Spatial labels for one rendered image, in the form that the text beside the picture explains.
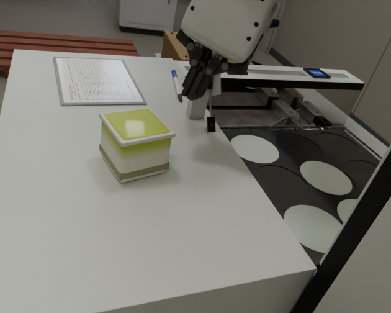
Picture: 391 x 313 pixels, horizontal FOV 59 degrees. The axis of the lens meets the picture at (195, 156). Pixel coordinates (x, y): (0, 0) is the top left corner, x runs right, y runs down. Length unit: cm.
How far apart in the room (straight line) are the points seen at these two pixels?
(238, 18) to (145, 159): 21
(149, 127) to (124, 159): 5
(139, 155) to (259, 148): 34
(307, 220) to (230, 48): 30
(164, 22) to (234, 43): 389
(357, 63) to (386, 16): 42
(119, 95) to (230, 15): 29
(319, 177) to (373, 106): 256
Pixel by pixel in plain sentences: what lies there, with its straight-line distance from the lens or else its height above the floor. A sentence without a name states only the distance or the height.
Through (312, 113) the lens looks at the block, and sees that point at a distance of 93.
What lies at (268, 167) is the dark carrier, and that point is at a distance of 67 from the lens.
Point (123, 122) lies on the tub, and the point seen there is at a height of 103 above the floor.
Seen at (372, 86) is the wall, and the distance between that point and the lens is 327.
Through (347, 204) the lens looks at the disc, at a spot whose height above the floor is 90.
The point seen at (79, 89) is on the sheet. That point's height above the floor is 97.
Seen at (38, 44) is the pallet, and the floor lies 10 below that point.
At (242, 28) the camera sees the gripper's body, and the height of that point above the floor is 116.
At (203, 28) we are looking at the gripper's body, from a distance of 46.
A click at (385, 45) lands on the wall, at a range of 324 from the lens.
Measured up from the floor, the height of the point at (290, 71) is 96.
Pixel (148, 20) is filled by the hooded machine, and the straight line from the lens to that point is 430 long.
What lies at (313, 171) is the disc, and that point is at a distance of 71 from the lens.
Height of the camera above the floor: 126
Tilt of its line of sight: 35 degrees down
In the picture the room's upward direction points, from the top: 12 degrees clockwise
